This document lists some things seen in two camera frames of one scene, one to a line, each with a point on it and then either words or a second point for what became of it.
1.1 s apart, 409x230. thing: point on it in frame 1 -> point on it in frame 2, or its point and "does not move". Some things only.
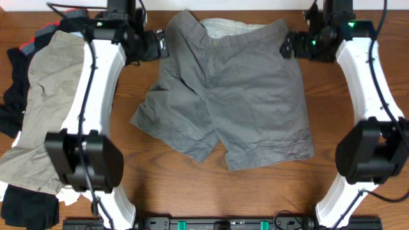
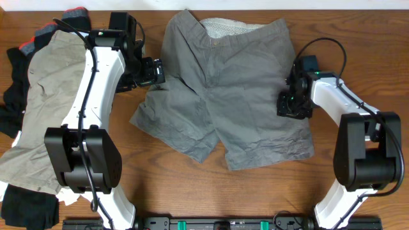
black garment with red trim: [16, 88] does not move
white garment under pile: [66, 195] does not move
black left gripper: [154, 53] -> [151, 78]
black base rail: [228, 223] does not move
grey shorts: [227, 81] does not move
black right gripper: [301, 39] -> [283, 110]
